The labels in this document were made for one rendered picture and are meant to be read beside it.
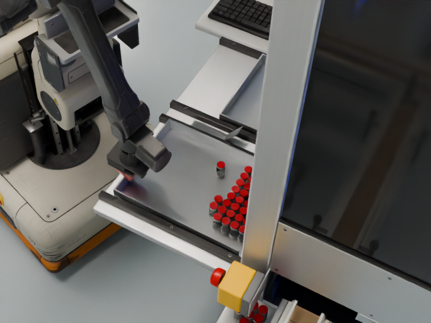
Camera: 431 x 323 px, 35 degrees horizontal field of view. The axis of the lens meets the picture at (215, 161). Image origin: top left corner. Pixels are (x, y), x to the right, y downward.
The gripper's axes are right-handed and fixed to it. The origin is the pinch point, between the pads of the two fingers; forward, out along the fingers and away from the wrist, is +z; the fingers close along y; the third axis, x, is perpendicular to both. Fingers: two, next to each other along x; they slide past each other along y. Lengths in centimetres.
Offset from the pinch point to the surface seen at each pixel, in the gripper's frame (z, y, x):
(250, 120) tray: 0.3, 16.6, 32.6
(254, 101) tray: 0.5, 14.7, 39.2
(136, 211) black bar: -0.8, 6.5, -7.7
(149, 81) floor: 95, -54, 100
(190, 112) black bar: -0.1, 2.0, 25.7
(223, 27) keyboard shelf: 11, -10, 68
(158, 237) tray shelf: 0.5, 14.1, -10.4
